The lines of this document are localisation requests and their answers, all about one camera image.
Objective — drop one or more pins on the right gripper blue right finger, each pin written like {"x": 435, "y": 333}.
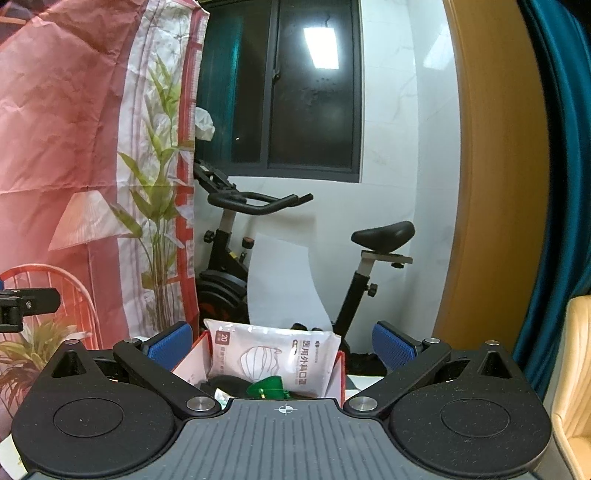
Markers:
{"x": 412, "y": 364}

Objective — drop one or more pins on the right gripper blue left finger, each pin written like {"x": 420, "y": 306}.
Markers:
{"x": 149, "y": 364}

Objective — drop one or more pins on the black sleep eye mask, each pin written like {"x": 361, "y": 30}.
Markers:
{"x": 232, "y": 386}

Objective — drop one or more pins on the white face mask pack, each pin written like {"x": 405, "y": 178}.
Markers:
{"x": 303, "y": 359}

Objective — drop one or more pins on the green plush strawberry leaf toy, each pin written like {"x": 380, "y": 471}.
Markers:
{"x": 270, "y": 388}

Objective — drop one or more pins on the white plastic pouch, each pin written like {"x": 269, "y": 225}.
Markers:
{"x": 222, "y": 397}

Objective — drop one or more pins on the red strawberry cardboard box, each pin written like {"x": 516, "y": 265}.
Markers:
{"x": 196, "y": 365}

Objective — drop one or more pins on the green artificial plant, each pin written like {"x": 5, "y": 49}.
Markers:
{"x": 25, "y": 354}

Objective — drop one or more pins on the black exercise bike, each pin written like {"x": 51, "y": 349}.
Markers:
{"x": 222, "y": 286}

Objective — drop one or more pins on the white curved board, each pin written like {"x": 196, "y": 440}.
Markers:
{"x": 280, "y": 288}

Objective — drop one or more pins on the cream leather chair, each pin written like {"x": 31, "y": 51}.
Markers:
{"x": 570, "y": 408}

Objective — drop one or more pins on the dark window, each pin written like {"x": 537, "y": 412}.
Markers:
{"x": 282, "y": 81}

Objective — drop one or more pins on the blue curtain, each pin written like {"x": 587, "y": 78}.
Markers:
{"x": 560, "y": 34}

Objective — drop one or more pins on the red wire chair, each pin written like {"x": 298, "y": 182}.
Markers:
{"x": 76, "y": 302}

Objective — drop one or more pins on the wooden door frame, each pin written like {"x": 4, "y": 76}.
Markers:
{"x": 504, "y": 176}

